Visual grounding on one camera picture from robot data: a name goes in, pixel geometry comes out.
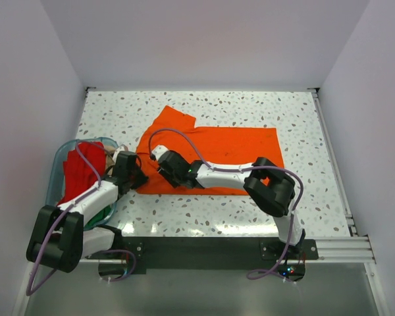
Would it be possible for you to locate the orange t shirt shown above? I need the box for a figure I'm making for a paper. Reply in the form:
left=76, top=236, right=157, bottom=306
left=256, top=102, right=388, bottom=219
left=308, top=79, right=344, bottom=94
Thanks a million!
left=136, top=106, right=284, bottom=196

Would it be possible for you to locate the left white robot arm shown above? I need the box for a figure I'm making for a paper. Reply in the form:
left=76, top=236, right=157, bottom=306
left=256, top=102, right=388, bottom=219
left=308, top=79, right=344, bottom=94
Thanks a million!
left=26, top=151, right=148, bottom=273

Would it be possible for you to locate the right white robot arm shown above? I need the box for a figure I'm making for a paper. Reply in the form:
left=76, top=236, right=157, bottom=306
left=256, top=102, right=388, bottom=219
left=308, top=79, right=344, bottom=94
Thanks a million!
left=150, top=145, right=305, bottom=259

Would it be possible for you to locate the beige t shirt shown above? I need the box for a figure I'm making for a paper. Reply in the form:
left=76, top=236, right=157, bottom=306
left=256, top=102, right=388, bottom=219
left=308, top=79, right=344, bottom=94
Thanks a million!
left=104, top=145, right=117, bottom=173

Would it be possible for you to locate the red t shirt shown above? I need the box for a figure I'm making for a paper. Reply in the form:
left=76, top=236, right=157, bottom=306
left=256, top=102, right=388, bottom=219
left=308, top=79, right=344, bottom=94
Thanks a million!
left=58, top=142, right=105, bottom=205

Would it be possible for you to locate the green t shirt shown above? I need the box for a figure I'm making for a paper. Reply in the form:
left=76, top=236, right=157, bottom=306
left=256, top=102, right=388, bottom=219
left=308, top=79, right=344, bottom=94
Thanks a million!
left=84, top=204, right=115, bottom=230

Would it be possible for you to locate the clear blue plastic bin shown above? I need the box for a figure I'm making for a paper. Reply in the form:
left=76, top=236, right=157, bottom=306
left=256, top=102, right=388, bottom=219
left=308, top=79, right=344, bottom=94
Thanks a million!
left=45, top=136, right=121, bottom=228

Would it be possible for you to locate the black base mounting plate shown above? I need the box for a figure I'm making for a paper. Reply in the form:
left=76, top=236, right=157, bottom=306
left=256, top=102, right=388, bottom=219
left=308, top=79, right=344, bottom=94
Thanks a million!
left=85, top=235, right=317, bottom=276

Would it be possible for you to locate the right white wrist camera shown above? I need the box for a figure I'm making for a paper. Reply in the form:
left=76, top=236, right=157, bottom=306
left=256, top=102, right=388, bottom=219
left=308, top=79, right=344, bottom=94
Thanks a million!
left=150, top=145, right=168, bottom=161

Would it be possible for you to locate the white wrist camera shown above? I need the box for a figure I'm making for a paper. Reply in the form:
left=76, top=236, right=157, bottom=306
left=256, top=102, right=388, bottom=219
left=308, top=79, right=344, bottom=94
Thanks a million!
left=112, top=145, right=128, bottom=161
left=150, top=145, right=168, bottom=161

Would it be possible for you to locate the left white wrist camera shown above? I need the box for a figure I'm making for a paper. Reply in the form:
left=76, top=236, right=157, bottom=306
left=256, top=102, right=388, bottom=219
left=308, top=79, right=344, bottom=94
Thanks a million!
left=112, top=145, right=128, bottom=161

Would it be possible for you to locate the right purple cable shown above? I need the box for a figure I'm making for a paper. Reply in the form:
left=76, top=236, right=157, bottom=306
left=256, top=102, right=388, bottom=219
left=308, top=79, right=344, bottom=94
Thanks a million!
left=147, top=128, right=305, bottom=281

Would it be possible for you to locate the purple cable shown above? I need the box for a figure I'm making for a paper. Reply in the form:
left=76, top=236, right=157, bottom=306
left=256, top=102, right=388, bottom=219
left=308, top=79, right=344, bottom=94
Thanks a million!
left=25, top=143, right=139, bottom=296
left=147, top=128, right=305, bottom=281

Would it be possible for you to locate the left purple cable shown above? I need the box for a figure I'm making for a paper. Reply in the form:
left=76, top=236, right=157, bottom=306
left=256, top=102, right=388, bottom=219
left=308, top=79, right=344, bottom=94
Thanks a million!
left=25, top=143, right=139, bottom=296

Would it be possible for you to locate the aluminium frame rail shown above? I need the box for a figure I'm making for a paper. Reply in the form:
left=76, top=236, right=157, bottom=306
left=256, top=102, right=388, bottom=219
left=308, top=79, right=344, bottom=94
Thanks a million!
left=79, top=225, right=374, bottom=263

